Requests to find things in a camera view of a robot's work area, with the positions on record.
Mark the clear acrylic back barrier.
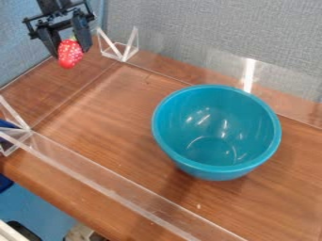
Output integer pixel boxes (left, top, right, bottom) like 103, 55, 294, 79
96, 26, 322, 129

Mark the clear acrylic left bracket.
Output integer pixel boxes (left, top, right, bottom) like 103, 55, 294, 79
0, 95, 32, 156

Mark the clear acrylic barrier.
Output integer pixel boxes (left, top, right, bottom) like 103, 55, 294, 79
0, 130, 247, 241
96, 26, 322, 129

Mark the red toy strawberry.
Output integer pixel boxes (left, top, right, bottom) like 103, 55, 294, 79
57, 37, 83, 69

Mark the black object bottom left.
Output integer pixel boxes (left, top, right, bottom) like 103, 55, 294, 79
7, 220, 43, 241

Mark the blue plastic bowl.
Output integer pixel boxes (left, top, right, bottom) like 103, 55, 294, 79
151, 85, 282, 181

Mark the clear acrylic corner bracket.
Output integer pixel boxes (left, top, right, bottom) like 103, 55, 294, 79
96, 27, 139, 62

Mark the clear acrylic front barrier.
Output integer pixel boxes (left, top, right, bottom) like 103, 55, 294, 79
0, 130, 247, 241

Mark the dark blue object at left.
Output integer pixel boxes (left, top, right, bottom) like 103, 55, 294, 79
0, 118, 19, 194

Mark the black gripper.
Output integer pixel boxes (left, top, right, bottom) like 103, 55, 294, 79
23, 0, 96, 57

